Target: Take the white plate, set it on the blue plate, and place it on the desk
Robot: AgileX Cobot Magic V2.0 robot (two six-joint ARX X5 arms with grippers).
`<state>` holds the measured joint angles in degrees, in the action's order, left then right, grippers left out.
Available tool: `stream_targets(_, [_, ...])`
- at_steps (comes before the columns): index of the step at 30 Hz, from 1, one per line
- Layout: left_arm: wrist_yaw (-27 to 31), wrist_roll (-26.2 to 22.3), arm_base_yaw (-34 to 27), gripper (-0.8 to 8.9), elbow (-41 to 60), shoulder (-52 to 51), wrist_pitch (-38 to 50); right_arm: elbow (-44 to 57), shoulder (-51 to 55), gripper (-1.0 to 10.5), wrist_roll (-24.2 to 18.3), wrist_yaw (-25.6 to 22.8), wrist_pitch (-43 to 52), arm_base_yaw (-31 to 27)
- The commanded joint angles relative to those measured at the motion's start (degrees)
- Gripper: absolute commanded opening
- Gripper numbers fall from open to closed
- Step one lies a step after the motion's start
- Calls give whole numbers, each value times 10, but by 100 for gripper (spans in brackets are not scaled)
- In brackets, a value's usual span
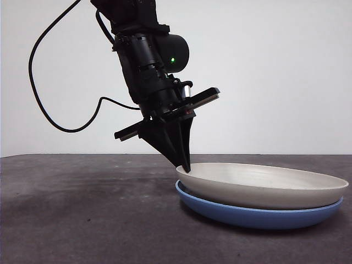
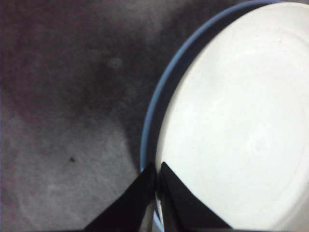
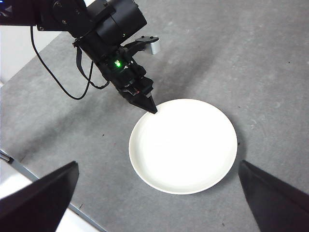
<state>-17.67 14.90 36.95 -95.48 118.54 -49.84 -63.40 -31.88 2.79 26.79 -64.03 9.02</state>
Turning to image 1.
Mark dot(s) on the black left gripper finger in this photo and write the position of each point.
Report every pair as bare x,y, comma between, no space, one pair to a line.
162,140
187,143

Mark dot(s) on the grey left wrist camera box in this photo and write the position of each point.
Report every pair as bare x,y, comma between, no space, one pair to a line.
187,91

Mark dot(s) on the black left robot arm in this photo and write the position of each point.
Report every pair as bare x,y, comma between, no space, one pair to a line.
143,41

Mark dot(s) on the blue round plate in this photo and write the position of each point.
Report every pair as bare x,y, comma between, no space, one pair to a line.
247,220

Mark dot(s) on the white round plate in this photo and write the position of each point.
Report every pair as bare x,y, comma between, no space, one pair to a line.
261,187

